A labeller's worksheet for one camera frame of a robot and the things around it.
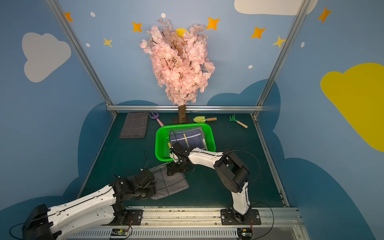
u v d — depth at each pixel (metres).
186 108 1.07
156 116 1.19
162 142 1.01
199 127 1.04
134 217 0.75
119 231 0.72
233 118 1.19
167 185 0.84
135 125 1.14
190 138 0.99
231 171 0.49
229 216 0.75
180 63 0.71
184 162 0.68
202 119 1.19
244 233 0.73
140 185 0.61
